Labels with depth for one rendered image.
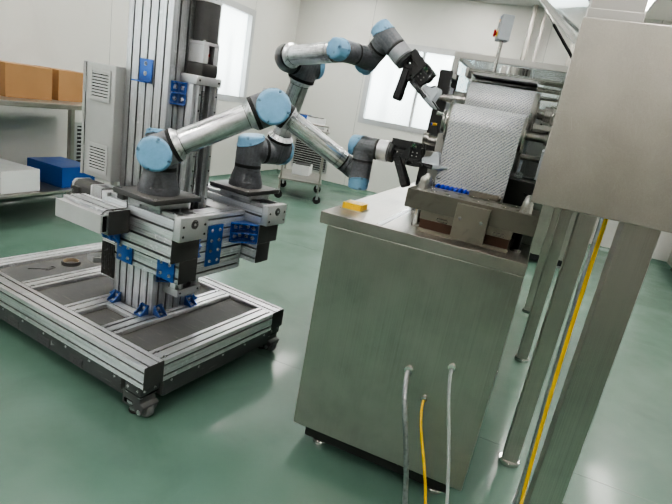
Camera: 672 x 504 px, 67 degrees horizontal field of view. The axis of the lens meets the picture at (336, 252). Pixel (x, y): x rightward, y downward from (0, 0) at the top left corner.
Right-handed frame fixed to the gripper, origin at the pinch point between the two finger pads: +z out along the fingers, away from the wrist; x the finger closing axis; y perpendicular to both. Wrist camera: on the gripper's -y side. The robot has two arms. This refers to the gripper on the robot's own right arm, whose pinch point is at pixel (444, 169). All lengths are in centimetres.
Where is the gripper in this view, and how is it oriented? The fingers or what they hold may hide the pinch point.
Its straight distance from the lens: 181.5
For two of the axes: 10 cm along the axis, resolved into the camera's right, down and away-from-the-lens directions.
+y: 1.7, -9.5, -2.8
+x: 3.8, -2.0, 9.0
